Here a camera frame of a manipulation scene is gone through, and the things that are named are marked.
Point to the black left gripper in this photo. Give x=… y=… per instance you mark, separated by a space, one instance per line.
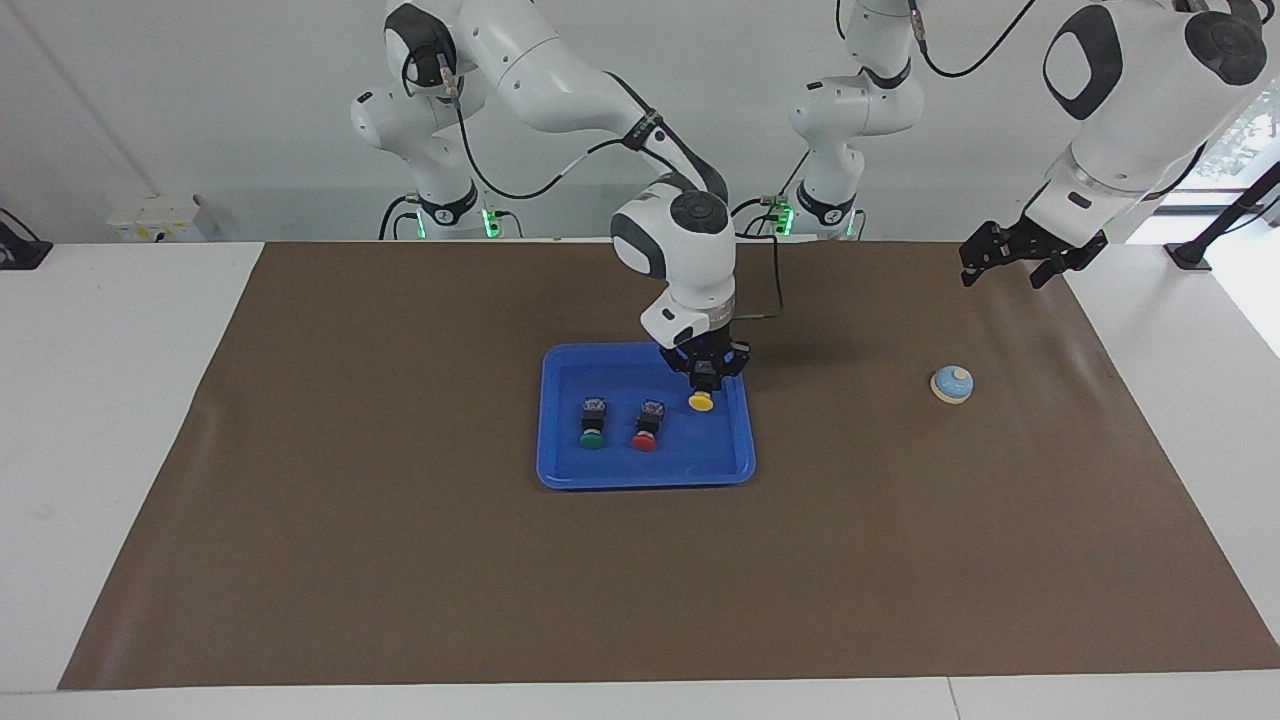
x=1035 y=245

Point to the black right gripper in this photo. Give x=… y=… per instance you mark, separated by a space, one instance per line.
x=730 y=357

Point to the yellow push button switch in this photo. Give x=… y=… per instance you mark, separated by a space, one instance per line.
x=701 y=402

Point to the red push button switch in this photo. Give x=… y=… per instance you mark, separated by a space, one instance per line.
x=647 y=428

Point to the green push button switch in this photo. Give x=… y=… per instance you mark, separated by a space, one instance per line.
x=593 y=425

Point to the light blue call bell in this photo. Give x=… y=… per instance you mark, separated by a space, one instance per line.
x=951 y=385

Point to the blue plastic tray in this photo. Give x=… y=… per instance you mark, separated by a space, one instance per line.
x=700 y=450

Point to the brown table mat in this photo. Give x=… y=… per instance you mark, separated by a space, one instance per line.
x=640 y=580

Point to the black camera stand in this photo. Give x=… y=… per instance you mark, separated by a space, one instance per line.
x=1225 y=220

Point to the window with white frame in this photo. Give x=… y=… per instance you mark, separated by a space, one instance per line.
x=1245 y=140

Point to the white wall outlet box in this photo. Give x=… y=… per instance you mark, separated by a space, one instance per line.
x=155 y=220

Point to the black clamp mount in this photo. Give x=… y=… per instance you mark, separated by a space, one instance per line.
x=20 y=250

